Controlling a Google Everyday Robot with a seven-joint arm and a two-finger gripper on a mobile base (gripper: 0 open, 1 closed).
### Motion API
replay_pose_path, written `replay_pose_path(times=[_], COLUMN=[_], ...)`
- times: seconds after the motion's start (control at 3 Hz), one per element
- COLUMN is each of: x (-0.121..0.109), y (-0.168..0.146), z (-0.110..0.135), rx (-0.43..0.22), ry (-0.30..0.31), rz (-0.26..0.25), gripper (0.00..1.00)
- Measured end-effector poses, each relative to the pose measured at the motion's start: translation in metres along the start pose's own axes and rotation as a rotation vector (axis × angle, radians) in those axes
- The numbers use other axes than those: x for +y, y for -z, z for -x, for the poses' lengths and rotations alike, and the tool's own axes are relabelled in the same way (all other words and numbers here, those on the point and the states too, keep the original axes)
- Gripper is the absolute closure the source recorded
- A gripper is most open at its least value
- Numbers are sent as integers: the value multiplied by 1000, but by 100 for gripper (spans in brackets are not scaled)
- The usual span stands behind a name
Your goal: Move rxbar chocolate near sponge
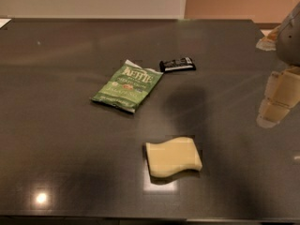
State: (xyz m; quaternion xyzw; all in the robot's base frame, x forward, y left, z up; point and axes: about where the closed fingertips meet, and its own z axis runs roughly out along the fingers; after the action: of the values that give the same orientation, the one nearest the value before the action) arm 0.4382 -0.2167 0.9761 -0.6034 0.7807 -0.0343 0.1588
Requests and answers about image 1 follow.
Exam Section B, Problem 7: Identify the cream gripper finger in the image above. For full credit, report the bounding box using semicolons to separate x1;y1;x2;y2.
256;67;300;128
256;26;279;51

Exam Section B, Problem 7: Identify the yellow wavy sponge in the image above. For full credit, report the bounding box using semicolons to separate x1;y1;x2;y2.
145;137;203;178

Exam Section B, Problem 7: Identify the green Kettle chips bag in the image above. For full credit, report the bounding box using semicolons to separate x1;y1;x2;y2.
92;60;163;113

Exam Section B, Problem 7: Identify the black rxbar chocolate bar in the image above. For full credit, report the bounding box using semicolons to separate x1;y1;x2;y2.
159;57;196;72

